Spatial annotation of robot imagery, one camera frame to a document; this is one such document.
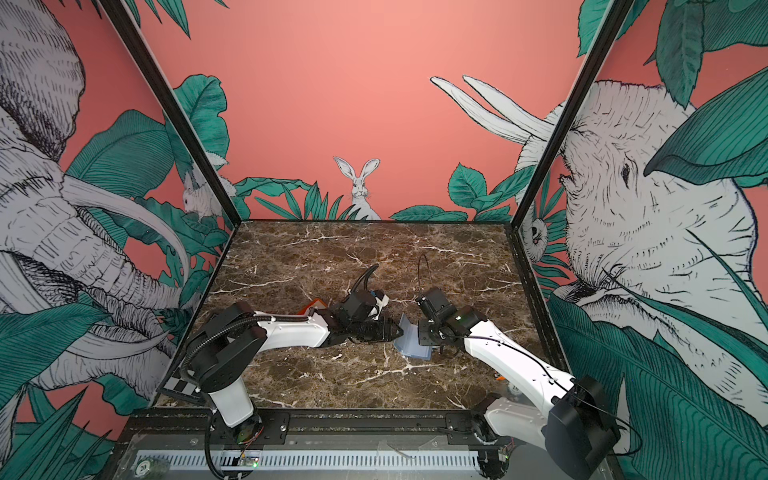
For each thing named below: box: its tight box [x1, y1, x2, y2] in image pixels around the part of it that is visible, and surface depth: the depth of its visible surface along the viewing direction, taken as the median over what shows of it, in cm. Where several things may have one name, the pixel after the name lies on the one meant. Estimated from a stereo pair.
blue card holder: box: [394, 313, 432, 361], surface depth 89 cm
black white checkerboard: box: [164, 368, 201, 396], surface depth 79 cm
